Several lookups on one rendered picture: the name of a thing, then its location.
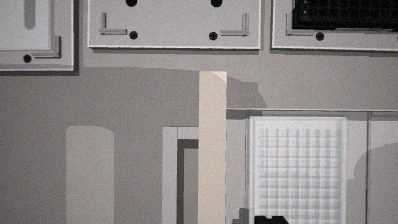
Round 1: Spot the clear multi-well plate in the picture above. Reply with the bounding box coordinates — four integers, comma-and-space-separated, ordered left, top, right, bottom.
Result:
249, 116, 347, 224

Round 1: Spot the black multi-well plate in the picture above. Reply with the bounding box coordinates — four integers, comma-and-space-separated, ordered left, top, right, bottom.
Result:
292, 0, 398, 32

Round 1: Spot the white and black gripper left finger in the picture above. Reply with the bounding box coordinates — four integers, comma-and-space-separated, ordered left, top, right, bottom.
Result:
254, 216, 272, 224

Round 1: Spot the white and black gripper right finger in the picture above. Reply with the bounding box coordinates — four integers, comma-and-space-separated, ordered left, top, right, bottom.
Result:
269, 216, 289, 224

